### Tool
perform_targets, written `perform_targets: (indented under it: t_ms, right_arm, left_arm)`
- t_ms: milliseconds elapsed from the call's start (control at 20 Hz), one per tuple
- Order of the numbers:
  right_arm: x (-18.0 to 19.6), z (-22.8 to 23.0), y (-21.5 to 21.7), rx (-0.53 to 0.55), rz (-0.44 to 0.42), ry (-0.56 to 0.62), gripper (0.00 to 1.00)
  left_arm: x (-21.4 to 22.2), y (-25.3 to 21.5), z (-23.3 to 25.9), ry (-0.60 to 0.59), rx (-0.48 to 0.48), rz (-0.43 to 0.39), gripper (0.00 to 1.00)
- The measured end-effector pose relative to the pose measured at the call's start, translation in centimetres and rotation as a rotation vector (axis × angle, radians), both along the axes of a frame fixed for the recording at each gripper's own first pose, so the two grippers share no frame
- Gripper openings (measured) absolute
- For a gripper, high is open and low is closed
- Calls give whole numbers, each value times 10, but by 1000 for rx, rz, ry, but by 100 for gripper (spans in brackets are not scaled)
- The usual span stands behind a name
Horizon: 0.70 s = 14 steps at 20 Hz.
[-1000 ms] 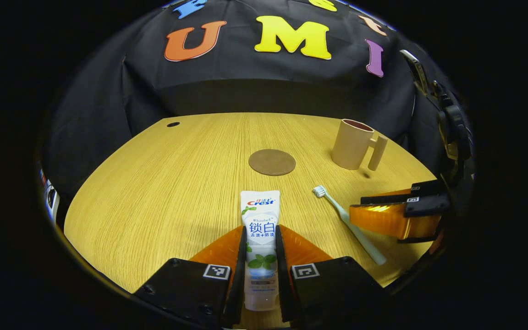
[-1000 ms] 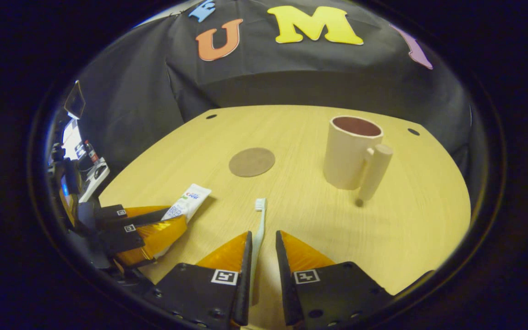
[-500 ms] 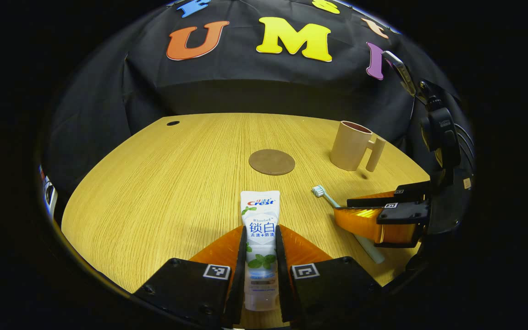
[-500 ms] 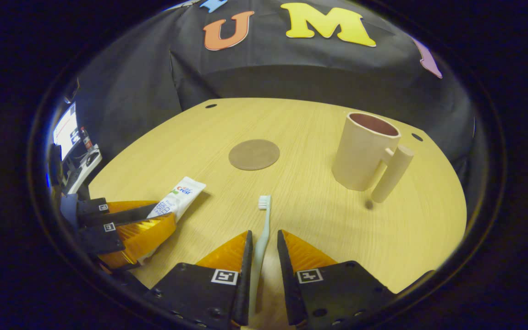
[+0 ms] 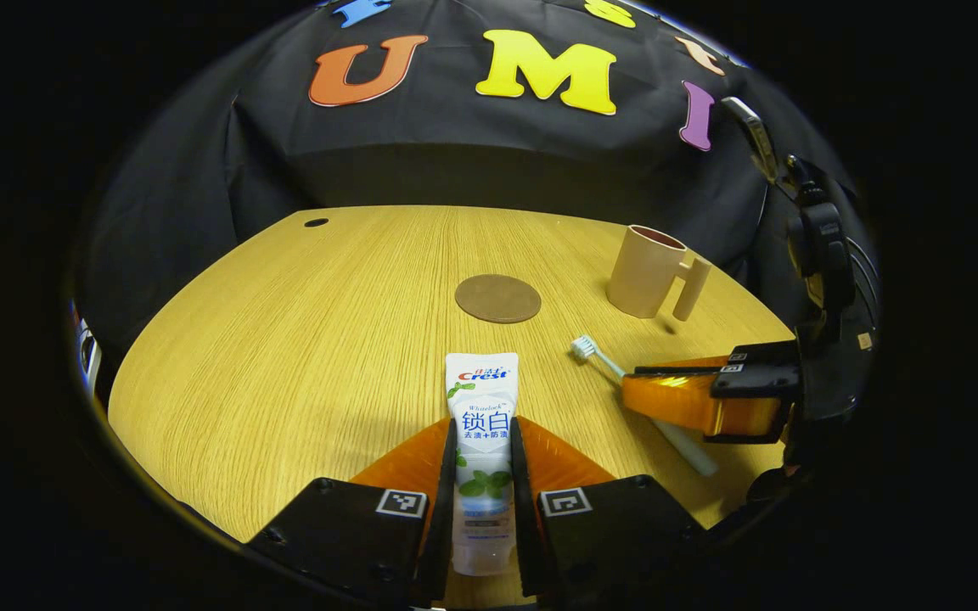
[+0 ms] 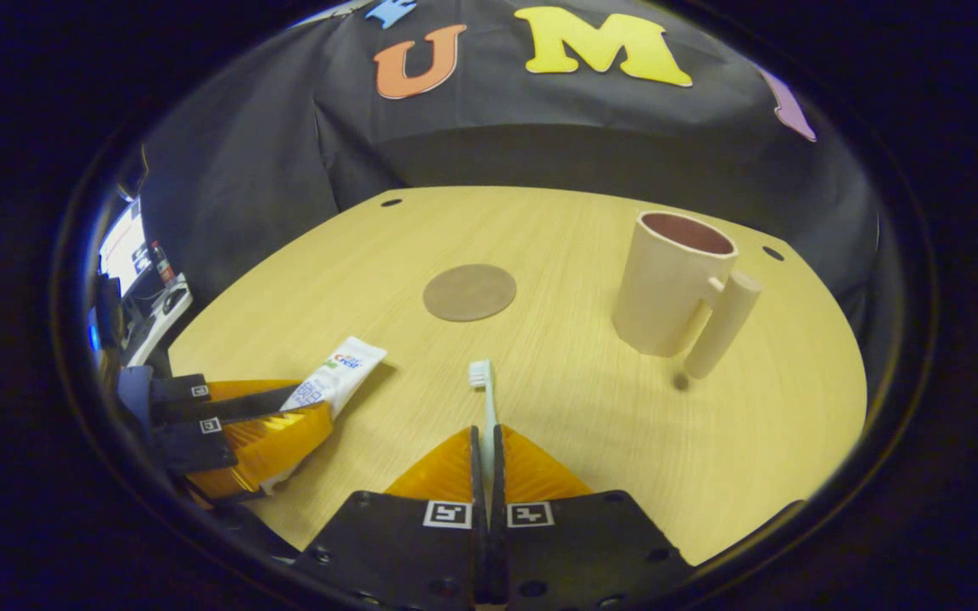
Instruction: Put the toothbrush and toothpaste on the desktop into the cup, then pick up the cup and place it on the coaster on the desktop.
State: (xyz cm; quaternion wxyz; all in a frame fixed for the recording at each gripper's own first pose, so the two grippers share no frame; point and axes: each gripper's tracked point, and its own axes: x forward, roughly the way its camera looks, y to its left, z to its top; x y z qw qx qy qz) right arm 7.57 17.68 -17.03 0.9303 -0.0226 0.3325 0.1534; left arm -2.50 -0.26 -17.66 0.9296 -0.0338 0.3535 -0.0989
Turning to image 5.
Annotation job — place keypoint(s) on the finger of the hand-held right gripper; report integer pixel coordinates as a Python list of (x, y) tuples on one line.
[(676, 399), (765, 355)]

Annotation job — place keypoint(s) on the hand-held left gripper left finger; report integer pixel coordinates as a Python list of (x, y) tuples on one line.
[(442, 518)]

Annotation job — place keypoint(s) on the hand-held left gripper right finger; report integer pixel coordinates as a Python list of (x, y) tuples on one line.
[(527, 526)]

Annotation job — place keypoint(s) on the white toothbrush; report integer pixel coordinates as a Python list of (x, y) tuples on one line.
[(693, 454)]

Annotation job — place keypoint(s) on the white toothpaste tube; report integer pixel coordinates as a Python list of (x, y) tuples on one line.
[(480, 399)]

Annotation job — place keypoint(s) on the round brown coaster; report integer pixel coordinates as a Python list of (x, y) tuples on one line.
[(497, 299)]

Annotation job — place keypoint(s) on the wooden desktop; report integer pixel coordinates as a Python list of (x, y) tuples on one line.
[(285, 382)]

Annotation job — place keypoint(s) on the white device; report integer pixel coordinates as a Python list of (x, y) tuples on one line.
[(88, 356)]

